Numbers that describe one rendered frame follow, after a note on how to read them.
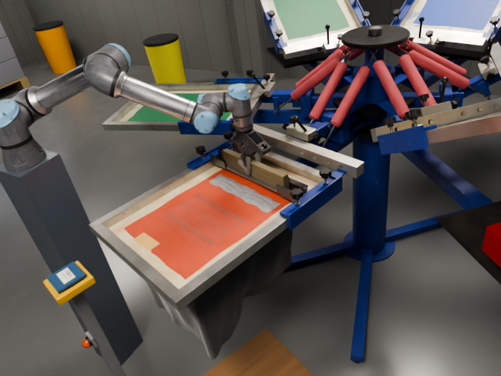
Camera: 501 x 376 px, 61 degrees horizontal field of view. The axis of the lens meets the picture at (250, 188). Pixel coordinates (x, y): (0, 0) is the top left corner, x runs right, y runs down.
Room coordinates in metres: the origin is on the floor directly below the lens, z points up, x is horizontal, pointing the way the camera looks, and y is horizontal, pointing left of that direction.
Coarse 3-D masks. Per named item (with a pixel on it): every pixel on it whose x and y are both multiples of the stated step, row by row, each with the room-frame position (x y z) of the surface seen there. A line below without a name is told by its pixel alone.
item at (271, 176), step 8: (224, 152) 1.58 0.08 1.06; (232, 152) 1.56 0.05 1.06; (232, 160) 1.55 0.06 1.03; (240, 168) 1.51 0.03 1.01; (256, 168) 1.43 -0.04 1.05; (264, 168) 1.40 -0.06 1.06; (272, 168) 1.39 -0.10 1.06; (256, 176) 1.43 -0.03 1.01; (264, 176) 1.40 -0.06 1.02; (272, 176) 1.36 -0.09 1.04; (280, 176) 1.33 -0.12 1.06; (288, 176) 1.33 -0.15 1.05; (272, 184) 1.36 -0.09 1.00; (280, 184) 1.33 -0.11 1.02; (288, 184) 1.33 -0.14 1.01
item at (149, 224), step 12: (204, 180) 1.55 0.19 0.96; (240, 180) 1.50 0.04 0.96; (192, 192) 1.47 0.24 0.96; (204, 192) 1.45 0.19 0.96; (216, 192) 1.44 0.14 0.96; (228, 192) 1.43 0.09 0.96; (168, 204) 1.41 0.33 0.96; (144, 216) 1.36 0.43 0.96; (156, 216) 1.34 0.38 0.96; (132, 228) 1.29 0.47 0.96; (144, 228) 1.28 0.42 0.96; (156, 228) 1.27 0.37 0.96; (168, 228) 1.26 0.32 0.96; (156, 240) 1.20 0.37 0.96
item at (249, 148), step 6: (234, 126) 1.50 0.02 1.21; (252, 126) 1.46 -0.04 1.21; (240, 132) 1.48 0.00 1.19; (234, 138) 1.51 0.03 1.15; (240, 138) 1.49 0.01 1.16; (234, 144) 1.49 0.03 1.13; (240, 144) 1.46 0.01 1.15; (246, 144) 1.45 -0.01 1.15; (234, 150) 1.49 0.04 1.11; (240, 150) 1.47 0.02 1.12; (246, 150) 1.44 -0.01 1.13; (252, 150) 1.46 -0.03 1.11
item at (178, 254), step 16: (272, 192) 1.38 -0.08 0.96; (240, 208) 1.31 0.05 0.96; (256, 208) 1.29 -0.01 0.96; (256, 224) 1.20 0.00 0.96; (176, 240) 1.18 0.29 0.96; (224, 240) 1.14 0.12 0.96; (160, 256) 1.11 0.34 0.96; (176, 256) 1.10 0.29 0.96; (192, 256) 1.09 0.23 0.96; (208, 256) 1.07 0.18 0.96; (192, 272) 1.01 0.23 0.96
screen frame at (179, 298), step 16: (272, 160) 1.58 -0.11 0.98; (288, 160) 1.54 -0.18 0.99; (176, 176) 1.56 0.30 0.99; (192, 176) 1.58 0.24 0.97; (304, 176) 1.44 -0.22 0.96; (320, 176) 1.38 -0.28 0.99; (160, 192) 1.48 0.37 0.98; (128, 208) 1.38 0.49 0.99; (96, 224) 1.31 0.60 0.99; (112, 224) 1.33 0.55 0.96; (272, 224) 1.14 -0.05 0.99; (288, 224) 1.16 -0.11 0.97; (112, 240) 1.20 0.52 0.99; (256, 240) 1.07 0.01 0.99; (128, 256) 1.10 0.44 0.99; (224, 256) 1.02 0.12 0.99; (240, 256) 1.02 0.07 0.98; (144, 272) 1.01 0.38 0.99; (208, 272) 0.96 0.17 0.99; (224, 272) 0.97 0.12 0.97; (160, 288) 0.93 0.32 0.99; (176, 288) 0.92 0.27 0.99; (192, 288) 0.91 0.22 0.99; (208, 288) 0.93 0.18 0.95; (176, 304) 0.86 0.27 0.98
